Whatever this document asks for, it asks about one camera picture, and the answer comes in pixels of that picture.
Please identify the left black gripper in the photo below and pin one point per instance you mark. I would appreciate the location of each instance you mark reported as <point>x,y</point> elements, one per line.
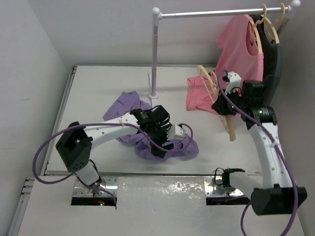
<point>164,137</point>

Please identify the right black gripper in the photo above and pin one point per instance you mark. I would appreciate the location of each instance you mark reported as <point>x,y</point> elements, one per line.
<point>220,106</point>

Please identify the purple t shirt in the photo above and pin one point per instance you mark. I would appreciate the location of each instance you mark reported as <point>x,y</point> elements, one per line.
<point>129,109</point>

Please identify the beige hanger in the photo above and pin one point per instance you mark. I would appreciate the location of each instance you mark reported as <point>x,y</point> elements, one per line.
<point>271,30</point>
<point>253,29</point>
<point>210,82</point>

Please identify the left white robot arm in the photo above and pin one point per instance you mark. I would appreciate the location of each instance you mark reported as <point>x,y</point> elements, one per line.
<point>77,142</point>

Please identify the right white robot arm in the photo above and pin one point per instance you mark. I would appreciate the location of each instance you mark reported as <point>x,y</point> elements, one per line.
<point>278,192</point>

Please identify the pink t shirt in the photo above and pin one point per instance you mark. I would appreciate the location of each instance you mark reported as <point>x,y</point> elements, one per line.
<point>239,54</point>

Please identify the dark grey t shirt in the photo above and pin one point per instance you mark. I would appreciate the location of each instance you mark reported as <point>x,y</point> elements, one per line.
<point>265,67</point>

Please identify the beige hanger in pink shirt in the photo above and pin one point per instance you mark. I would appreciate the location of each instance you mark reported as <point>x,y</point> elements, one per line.
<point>253,29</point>

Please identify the beige hanger in dark shirt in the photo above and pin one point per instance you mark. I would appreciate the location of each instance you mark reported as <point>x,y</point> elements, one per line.
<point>271,30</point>

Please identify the white clothes rack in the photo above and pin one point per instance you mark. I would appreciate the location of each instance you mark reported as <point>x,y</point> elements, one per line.
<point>157,16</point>

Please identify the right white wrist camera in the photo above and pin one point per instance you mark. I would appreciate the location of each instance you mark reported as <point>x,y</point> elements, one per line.
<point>232,80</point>

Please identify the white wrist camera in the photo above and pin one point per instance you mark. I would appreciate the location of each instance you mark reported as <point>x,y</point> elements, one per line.
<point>176,132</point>
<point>232,80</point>

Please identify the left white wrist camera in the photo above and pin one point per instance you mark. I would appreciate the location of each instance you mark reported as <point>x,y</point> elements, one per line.
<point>176,132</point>

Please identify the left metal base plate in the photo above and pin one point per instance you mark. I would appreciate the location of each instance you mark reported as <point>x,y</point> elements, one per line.
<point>106,188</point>

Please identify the metal base plate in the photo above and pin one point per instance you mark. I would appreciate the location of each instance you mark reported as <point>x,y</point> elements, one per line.
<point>106,188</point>
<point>214,190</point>

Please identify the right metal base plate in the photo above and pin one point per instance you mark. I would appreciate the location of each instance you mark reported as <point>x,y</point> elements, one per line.
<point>214,190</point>

